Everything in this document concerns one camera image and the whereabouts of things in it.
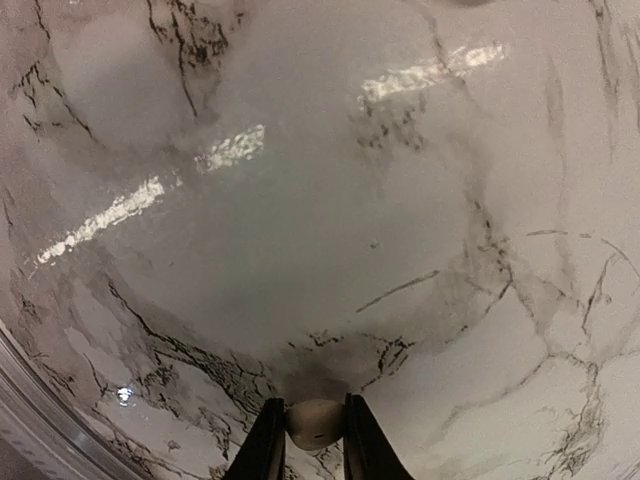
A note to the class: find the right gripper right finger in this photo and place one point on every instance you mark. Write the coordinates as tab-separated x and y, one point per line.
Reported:
367	453

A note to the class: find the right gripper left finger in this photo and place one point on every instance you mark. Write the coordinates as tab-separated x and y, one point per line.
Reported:
262	455

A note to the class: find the front aluminium rail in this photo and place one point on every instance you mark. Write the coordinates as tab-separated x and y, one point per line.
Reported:
47	431

